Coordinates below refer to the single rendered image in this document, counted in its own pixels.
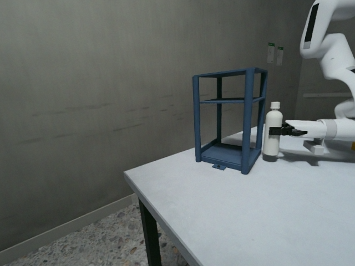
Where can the pale grey cylinder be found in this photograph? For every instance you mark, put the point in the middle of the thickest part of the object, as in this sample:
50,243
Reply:
271,143

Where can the blue shelving unit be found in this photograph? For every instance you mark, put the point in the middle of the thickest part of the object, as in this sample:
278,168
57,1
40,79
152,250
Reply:
226,155

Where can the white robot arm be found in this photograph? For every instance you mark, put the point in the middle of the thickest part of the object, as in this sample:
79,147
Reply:
336,61

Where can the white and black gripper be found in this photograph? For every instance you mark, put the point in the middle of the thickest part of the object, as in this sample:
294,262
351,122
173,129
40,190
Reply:
301,129

